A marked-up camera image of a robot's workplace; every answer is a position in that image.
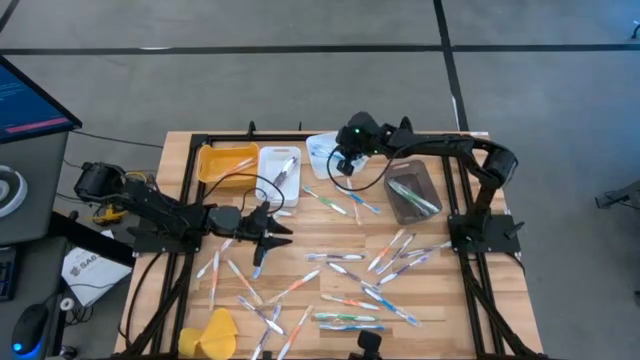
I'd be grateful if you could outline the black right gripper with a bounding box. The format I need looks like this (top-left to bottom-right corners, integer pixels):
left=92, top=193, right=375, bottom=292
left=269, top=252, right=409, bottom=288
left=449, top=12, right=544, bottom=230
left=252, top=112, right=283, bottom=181
left=335, top=112, right=384, bottom=177

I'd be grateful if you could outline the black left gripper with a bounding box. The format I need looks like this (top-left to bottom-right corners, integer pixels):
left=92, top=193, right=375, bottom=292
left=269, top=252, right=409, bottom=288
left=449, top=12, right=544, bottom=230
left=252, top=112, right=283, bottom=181
left=243, top=201, right=294, bottom=268

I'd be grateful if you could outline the purple toothbrush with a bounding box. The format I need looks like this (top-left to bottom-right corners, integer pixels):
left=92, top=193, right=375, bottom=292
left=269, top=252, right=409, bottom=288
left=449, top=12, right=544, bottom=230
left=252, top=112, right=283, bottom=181
left=376, top=255, right=432, bottom=287
left=250, top=304, right=283, bottom=360
left=305, top=252, right=367, bottom=262
left=273, top=155, right=300, bottom=190
left=238, top=295, right=287, bottom=336
left=326, top=261, right=382, bottom=292
left=399, top=240, right=454, bottom=259
left=272, top=159, right=296, bottom=190
left=375, top=233, right=417, bottom=276

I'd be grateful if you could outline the narrow white plastic bin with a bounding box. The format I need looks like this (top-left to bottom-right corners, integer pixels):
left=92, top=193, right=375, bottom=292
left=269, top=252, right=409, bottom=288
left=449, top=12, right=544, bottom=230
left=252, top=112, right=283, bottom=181
left=254, top=145, right=303, bottom=208

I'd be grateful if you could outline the wide white plastic bin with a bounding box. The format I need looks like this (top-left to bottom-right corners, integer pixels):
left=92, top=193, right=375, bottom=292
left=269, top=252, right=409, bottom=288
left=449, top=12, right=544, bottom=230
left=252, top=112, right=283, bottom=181
left=305, top=130, right=371, bottom=180

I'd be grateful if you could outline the brown plastic bin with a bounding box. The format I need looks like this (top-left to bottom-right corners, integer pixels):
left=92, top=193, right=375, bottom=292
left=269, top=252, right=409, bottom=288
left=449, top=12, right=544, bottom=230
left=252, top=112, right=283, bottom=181
left=383, top=159, right=444, bottom=226

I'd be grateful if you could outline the yellow plastic bin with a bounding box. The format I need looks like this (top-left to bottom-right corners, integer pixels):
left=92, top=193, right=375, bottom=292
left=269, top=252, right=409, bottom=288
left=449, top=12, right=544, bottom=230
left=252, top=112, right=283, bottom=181
left=196, top=142, right=261, bottom=190

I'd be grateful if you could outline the yellow folded cloth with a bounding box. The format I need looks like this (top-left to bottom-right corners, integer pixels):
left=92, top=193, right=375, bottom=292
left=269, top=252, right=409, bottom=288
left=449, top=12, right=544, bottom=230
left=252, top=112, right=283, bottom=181
left=178, top=307, right=239, bottom=360

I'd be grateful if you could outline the black rounded device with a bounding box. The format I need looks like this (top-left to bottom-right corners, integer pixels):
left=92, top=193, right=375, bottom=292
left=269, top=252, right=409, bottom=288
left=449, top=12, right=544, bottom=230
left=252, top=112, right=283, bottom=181
left=348, top=329, right=384, bottom=360

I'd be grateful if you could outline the white box on floor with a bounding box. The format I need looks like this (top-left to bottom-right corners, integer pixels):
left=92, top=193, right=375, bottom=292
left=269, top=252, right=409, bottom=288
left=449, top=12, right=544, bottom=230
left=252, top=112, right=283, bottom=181
left=61, top=246, right=134, bottom=307

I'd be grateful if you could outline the black desk support beam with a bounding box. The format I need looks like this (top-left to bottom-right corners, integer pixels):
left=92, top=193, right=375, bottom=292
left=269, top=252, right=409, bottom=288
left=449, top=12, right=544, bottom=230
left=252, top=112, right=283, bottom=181
left=47, top=212, right=136, bottom=267

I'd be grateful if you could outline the grey desk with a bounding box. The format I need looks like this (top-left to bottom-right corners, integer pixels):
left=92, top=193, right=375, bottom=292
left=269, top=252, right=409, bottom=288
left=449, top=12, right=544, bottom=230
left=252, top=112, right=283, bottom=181
left=0, top=130, right=70, bottom=247

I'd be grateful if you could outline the black computer mouse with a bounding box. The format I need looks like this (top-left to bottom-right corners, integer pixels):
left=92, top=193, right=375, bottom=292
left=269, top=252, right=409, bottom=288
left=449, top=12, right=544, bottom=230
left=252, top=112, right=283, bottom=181
left=10, top=303, right=51, bottom=357

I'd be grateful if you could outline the white round device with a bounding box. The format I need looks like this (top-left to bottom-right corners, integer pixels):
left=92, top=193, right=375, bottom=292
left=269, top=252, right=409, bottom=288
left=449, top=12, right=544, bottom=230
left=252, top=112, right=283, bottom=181
left=0, top=164, right=29, bottom=220

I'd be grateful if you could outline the black keyboard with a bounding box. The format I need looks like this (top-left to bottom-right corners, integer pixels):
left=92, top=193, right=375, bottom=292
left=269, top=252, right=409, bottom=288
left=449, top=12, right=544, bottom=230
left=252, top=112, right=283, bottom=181
left=0, top=246, right=19, bottom=304

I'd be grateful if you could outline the computer monitor with blue screen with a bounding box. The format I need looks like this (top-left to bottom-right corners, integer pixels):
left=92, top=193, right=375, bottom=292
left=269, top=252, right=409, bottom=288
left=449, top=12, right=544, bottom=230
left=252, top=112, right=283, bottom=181
left=0, top=54, right=84, bottom=146

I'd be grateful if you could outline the black camera cable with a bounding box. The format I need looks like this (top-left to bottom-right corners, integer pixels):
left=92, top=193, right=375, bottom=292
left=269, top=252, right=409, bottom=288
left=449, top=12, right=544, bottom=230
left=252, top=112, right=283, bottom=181
left=326, top=137, right=451, bottom=194
left=202, top=172, right=286, bottom=215

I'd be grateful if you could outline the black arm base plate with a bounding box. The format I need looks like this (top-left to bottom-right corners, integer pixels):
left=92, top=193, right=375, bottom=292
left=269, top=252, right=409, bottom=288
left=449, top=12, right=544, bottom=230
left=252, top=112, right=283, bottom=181
left=448, top=213, right=526, bottom=255
left=130, top=213, right=206, bottom=255

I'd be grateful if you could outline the yellow cable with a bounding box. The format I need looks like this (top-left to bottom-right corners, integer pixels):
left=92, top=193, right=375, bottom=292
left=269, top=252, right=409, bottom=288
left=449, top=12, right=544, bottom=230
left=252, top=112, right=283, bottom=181
left=92, top=171, right=151, bottom=226

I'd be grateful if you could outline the black floor cable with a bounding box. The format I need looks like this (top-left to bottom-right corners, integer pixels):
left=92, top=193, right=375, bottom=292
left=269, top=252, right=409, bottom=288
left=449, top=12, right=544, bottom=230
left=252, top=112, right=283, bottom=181
left=69, top=129, right=164, bottom=149

